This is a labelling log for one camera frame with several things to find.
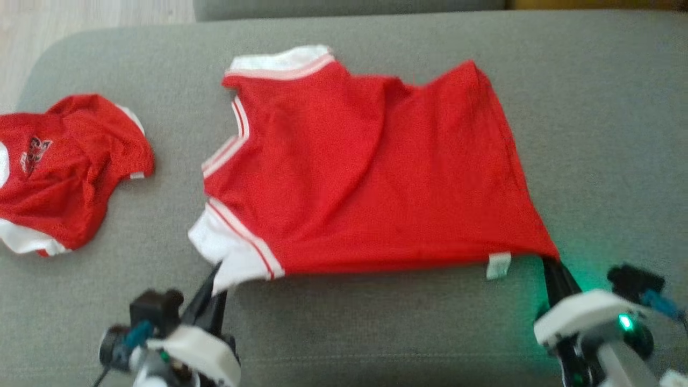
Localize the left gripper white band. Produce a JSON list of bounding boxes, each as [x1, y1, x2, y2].
[[146, 262, 241, 387]]

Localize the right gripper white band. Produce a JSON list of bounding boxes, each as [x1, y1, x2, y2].
[[534, 257, 655, 387]]

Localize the red shorts with white band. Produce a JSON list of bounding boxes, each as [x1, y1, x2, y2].
[[0, 94, 155, 257]]

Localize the red jersey with white trim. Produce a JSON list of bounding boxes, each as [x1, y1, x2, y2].
[[188, 45, 561, 295]]

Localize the large yellow cushion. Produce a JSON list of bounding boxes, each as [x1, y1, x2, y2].
[[508, 0, 688, 11]]

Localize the left camera cable blue plug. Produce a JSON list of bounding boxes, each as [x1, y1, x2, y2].
[[91, 321, 154, 387]]

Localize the camera cable blue plug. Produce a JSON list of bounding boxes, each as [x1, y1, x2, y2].
[[640, 289, 688, 323], [91, 321, 154, 387]]

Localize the right camera cable blue plug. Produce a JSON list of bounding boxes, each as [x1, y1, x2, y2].
[[640, 289, 688, 323]]

